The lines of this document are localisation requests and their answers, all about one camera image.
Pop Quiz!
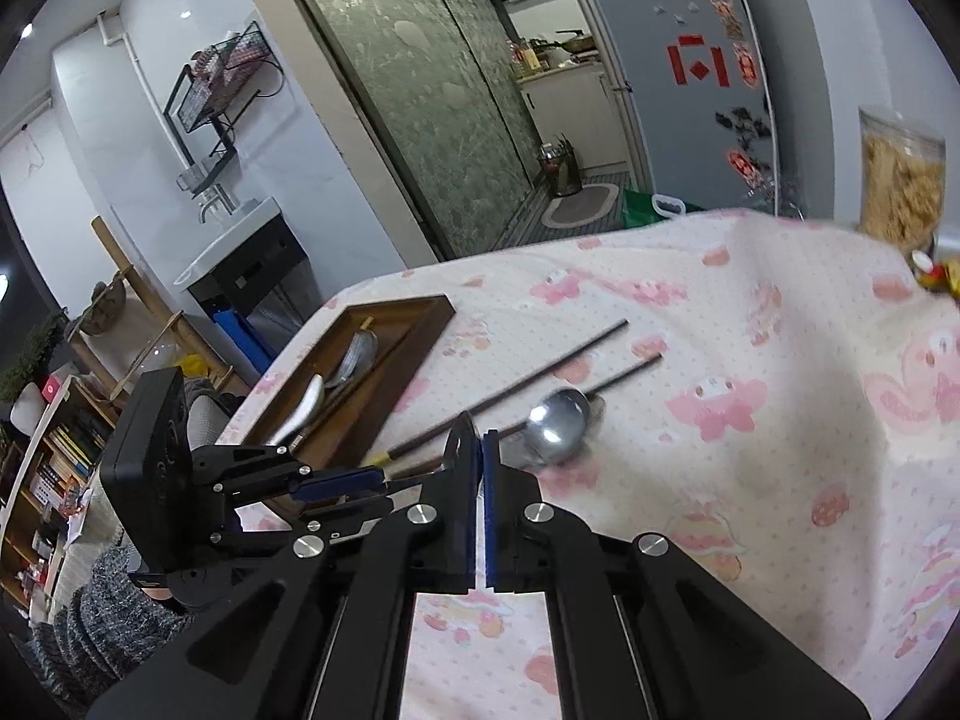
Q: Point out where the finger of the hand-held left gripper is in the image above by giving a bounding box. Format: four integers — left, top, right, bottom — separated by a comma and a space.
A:
212, 498, 399, 548
223, 444, 395, 505

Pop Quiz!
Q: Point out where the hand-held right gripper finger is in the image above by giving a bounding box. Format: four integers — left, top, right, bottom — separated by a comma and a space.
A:
484, 427, 871, 720
86, 411, 481, 720

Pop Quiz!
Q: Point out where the white ceramic spoon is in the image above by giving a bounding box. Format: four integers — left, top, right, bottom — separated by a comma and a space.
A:
266, 373, 325, 447

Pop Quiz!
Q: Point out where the round metal spoon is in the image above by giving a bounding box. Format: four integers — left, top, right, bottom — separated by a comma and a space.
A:
484, 388, 595, 470

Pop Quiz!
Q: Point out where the brown wooden tray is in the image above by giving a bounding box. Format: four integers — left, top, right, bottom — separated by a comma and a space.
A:
241, 292, 457, 470

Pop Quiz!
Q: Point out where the oval metal spoon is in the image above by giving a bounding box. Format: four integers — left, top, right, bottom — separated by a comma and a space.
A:
289, 328, 380, 436

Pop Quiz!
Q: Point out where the person's left forearm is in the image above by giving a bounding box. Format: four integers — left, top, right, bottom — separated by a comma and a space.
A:
30, 544, 200, 720

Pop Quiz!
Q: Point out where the grey cloth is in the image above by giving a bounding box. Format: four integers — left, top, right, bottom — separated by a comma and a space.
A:
184, 379, 248, 451

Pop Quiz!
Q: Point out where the wooden bookshelf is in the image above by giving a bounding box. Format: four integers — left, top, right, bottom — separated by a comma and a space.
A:
0, 379, 132, 616

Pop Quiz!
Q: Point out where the clear glass globe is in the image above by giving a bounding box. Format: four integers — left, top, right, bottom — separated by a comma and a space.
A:
135, 341, 181, 391

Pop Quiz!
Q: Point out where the white plant pot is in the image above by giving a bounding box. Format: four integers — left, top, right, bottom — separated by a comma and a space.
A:
9, 382, 47, 437

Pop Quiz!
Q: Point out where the green plant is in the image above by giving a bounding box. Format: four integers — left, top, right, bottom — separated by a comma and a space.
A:
0, 307, 70, 406

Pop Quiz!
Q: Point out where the woven basket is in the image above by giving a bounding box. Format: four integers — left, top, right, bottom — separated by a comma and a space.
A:
79, 281, 132, 335

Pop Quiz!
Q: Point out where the black sink cabinet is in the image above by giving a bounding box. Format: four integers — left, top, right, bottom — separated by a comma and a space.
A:
186, 216, 314, 338

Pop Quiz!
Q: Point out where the bamboo ladder shelf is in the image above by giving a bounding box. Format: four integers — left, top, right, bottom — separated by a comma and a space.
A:
66, 216, 233, 402

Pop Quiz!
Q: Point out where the white sink basin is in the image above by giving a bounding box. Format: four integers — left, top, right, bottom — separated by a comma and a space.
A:
174, 196, 280, 286

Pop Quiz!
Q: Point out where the metal faucet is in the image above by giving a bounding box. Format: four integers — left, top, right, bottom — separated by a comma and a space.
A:
196, 184, 235, 224

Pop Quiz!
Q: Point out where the oval floor mat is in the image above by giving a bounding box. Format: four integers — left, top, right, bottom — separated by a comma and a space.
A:
542, 178, 620, 230

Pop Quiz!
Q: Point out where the green bag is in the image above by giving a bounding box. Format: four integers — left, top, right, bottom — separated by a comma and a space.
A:
621, 190, 710, 230

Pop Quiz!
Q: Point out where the green patterned sliding door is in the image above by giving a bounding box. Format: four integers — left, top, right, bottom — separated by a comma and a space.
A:
420, 0, 545, 200
281, 0, 481, 260

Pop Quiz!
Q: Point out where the white kitchen cabinet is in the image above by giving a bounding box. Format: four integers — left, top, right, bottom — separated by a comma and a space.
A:
517, 64, 631, 173

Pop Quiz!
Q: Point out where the grey refrigerator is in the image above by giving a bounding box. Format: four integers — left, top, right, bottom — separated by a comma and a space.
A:
559, 0, 781, 200

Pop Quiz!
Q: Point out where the yellow packet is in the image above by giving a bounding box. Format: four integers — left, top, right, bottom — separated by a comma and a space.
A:
907, 247, 960, 297

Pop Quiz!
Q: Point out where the clear plastic snack jar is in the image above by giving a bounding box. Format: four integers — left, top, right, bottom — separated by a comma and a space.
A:
857, 105, 947, 254

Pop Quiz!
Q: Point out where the black wire bin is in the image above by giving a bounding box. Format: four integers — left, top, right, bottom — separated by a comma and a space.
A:
535, 136, 584, 197

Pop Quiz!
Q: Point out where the black wire basket shelf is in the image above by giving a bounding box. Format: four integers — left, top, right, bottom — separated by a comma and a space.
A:
163, 21, 286, 158

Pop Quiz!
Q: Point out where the white wall pipe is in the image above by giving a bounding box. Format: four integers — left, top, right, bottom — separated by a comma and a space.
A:
97, 7, 188, 166

